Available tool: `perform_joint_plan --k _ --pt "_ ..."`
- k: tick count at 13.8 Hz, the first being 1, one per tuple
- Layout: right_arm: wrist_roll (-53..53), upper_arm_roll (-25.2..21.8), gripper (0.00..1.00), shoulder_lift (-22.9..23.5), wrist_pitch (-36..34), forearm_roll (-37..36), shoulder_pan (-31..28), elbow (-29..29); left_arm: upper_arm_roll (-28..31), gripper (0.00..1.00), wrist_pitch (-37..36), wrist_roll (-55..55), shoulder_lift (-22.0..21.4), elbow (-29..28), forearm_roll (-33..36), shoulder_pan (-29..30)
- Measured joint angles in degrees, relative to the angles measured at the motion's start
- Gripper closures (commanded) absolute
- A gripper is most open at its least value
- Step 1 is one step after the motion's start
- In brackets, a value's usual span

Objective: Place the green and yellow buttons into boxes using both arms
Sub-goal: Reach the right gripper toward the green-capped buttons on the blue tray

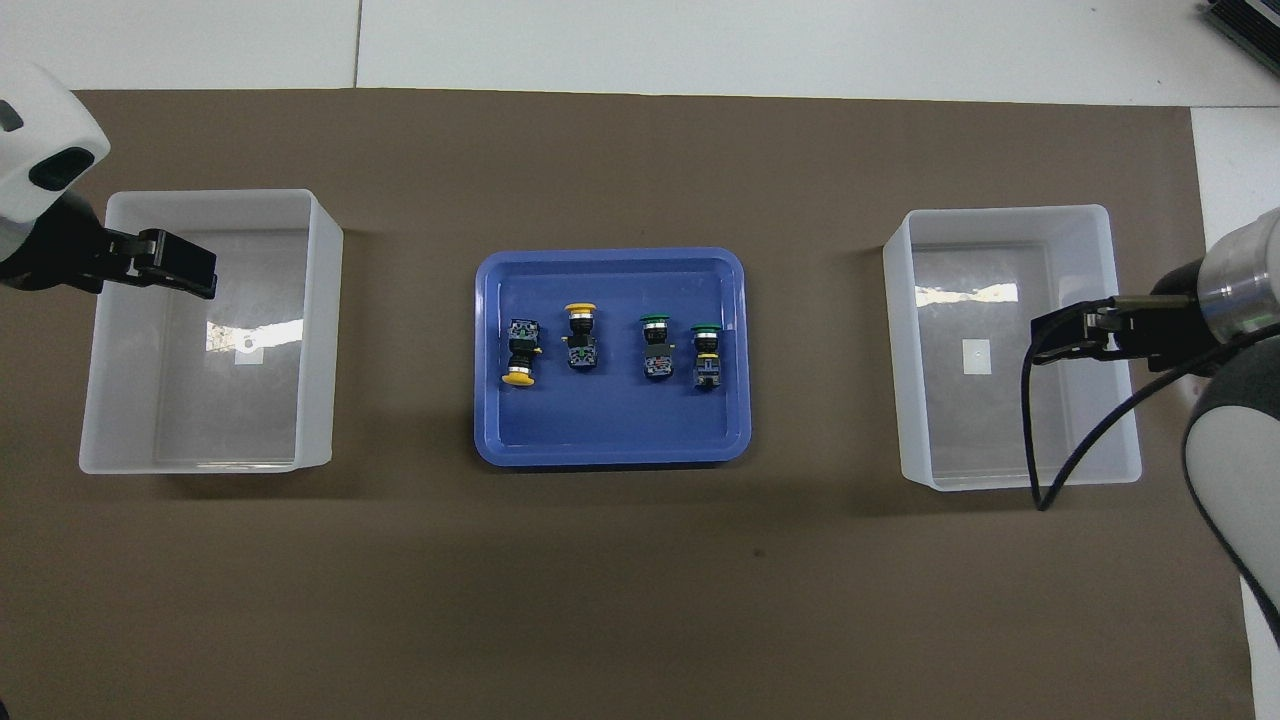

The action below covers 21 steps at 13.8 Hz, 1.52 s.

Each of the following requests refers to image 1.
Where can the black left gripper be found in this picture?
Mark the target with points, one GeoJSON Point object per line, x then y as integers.
{"type": "Point", "coordinates": [55, 255]}

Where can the blue plastic tray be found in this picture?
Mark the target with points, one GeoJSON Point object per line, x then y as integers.
{"type": "Point", "coordinates": [610, 425]}

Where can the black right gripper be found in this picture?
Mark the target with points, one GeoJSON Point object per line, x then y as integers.
{"type": "Point", "coordinates": [1165, 325]}

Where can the dark ribbed metal device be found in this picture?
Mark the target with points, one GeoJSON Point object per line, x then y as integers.
{"type": "Point", "coordinates": [1245, 25]}

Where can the green push button switch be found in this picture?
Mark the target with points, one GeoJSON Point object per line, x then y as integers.
{"type": "Point", "coordinates": [656, 350]}
{"type": "Point", "coordinates": [707, 360]}

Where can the translucent white plastic box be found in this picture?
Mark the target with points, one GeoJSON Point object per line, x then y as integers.
{"type": "Point", "coordinates": [1000, 440]}
{"type": "Point", "coordinates": [225, 420]}

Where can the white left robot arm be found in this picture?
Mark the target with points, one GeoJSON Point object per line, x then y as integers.
{"type": "Point", "coordinates": [40, 120]}

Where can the yellow push button switch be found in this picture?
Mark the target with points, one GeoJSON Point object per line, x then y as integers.
{"type": "Point", "coordinates": [580, 340]}
{"type": "Point", "coordinates": [521, 352]}

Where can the brown paper table mat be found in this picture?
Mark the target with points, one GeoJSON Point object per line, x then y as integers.
{"type": "Point", "coordinates": [620, 580]}

